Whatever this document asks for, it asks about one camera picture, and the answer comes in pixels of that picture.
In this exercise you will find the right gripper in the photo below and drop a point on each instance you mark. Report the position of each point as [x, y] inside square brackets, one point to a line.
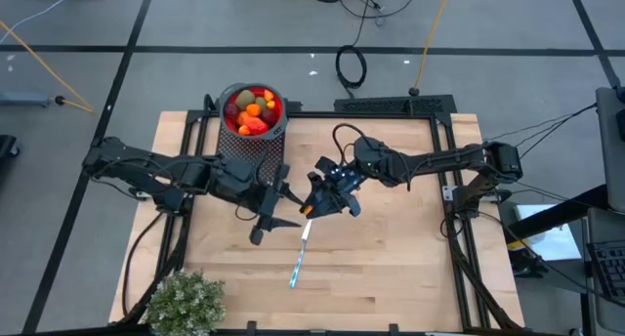
[342, 177]

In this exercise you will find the black table frame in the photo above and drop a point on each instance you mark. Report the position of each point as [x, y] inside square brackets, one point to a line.
[351, 115]

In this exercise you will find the grey stand base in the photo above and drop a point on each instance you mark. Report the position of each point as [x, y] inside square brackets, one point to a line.
[24, 99]

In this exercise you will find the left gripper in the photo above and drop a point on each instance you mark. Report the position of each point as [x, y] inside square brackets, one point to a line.
[241, 182]

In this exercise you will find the black keyboard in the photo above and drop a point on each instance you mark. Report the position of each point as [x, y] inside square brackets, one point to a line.
[610, 272]

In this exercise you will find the black caster base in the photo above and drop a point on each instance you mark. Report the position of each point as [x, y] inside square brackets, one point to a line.
[7, 145]

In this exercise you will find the white paper sheet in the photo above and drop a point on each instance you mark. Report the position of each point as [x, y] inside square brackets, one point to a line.
[552, 240]

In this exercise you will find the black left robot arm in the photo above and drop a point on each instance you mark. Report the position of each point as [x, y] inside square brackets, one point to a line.
[146, 167]

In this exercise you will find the grey desk unit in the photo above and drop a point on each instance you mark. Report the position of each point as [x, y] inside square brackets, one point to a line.
[610, 145]

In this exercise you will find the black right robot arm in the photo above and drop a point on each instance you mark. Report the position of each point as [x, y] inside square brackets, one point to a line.
[439, 162]

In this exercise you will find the black diagonal frame strut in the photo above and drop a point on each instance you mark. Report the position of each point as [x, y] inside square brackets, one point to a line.
[552, 216]

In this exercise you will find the black table clamp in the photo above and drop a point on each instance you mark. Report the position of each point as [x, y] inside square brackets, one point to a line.
[251, 326]
[390, 327]

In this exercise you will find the small orange mandarin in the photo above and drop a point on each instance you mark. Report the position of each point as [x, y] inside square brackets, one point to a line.
[253, 110]

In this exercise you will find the potted green plant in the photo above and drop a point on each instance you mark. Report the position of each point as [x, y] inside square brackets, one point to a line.
[185, 304]

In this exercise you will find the red collapsible bowl grey rim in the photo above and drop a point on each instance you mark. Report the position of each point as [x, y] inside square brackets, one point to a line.
[278, 131]

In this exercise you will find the orange red bell pepper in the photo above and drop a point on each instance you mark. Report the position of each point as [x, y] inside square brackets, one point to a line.
[254, 125]

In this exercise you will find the black perforated metal plate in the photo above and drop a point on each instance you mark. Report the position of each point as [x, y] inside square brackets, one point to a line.
[390, 104]

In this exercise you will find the black perforated metal shelf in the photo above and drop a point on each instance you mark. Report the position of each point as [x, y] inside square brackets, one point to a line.
[234, 148]

